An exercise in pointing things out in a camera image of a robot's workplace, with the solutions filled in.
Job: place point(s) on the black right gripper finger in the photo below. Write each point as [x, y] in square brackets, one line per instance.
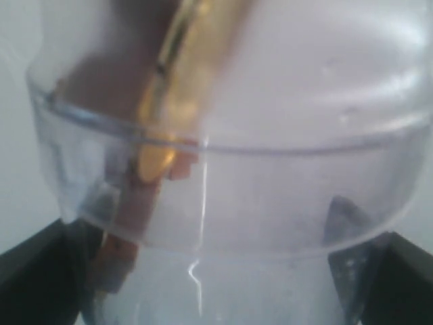
[402, 288]

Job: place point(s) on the dark right gripper tip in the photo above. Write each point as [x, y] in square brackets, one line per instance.
[45, 279]

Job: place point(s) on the clear glass with amber liquid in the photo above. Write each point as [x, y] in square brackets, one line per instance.
[160, 233]

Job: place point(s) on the gold coins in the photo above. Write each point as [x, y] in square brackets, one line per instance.
[142, 75]

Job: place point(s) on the clear dome strainer lid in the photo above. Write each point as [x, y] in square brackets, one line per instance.
[303, 76]

